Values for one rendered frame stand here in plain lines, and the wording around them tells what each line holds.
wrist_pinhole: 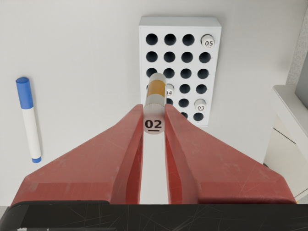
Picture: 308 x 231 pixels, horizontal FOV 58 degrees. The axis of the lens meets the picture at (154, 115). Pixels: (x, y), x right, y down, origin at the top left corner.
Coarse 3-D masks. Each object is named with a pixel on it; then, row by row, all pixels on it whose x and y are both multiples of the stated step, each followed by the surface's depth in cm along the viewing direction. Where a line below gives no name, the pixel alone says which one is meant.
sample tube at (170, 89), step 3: (168, 84) 32; (171, 84) 32; (168, 87) 31; (171, 87) 31; (168, 90) 31; (171, 90) 31; (168, 93) 31; (171, 93) 31; (168, 96) 31; (171, 96) 31
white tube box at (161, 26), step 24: (144, 24) 28; (168, 24) 28; (192, 24) 28; (216, 24) 29; (144, 48) 29; (168, 48) 29; (192, 48) 29; (216, 48) 29; (144, 72) 31; (168, 72) 33; (192, 72) 31; (144, 96) 33; (192, 96) 32; (192, 120) 34
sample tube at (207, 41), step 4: (204, 36) 28; (208, 36) 28; (204, 40) 28; (208, 40) 28; (212, 40) 28; (204, 44) 28; (208, 44) 28; (212, 44) 28; (204, 48) 28; (208, 48) 28
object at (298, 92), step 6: (306, 54) 25; (306, 60) 25; (306, 66) 25; (306, 72) 25; (300, 78) 26; (306, 78) 25; (300, 84) 26; (306, 84) 25; (300, 90) 26; (306, 90) 25; (300, 96) 26; (306, 96) 25; (306, 102) 25
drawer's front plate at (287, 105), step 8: (272, 88) 28; (280, 88) 28; (288, 88) 28; (272, 96) 28; (280, 96) 27; (288, 96) 27; (296, 96) 27; (272, 104) 28; (280, 104) 26; (288, 104) 25; (296, 104) 25; (280, 112) 26; (288, 112) 25; (296, 112) 24; (304, 112) 24; (288, 120) 25; (296, 120) 24; (304, 120) 23; (288, 128) 25; (296, 128) 23; (304, 128) 22; (296, 136) 23; (304, 136) 22; (304, 144) 22; (304, 152) 22
